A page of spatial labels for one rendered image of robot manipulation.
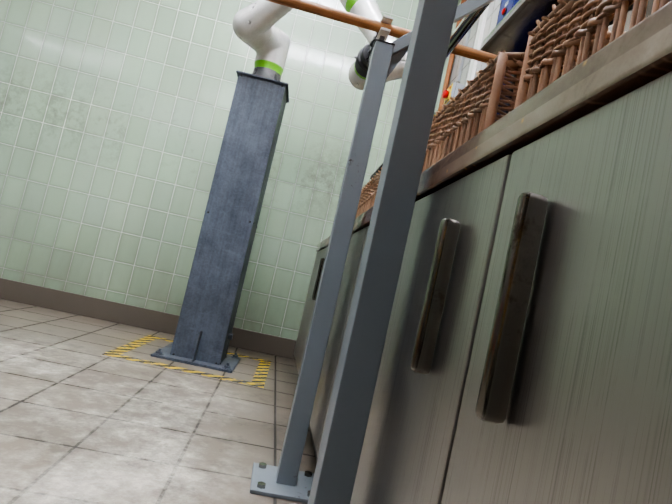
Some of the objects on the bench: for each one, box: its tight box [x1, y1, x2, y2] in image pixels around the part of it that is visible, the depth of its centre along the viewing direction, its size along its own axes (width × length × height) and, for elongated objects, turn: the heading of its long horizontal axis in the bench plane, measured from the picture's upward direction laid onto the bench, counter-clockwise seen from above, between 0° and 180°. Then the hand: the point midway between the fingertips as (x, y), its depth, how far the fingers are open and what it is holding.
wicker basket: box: [421, 50, 591, 173], centre depth 89 cm, size 49×56×28 cm
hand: (384, 28), depth 148 cm, fingers closed on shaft, 3 cm apart
